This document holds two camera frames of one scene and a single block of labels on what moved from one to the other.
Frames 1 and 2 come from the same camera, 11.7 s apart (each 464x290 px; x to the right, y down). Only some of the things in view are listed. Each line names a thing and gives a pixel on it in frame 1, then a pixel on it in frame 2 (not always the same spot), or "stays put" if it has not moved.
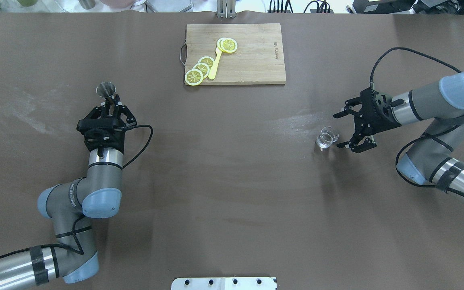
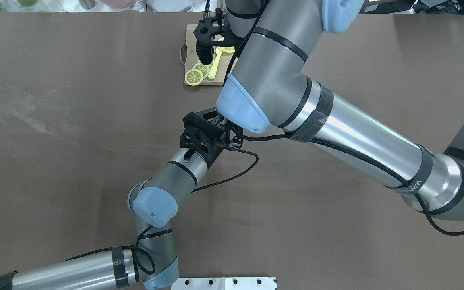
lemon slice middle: [203, 67] stays put
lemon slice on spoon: [226, 44] stays put
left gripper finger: [131, 121] to [237, 140]
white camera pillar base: [224, 283] stays put
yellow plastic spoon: [211, 75] stays put
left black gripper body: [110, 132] to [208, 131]
